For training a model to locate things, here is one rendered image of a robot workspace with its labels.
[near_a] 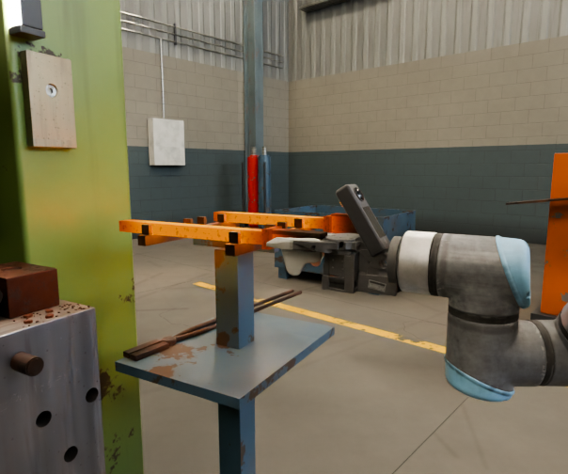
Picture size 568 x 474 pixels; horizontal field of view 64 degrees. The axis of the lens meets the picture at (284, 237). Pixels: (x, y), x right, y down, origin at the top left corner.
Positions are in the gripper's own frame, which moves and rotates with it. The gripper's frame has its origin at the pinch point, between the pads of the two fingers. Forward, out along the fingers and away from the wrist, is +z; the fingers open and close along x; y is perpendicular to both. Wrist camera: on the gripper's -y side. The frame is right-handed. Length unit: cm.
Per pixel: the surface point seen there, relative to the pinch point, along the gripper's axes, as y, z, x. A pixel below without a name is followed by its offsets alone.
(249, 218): 0.2, 21.4, 22.4
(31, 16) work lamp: -38, 43, -14
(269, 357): 26.4, 8.0, 8.4
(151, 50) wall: -201, 522, 506
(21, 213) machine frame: -3, 47, -16
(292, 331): 26.3, 10.7, 23.9
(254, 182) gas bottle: 14, 401, 621
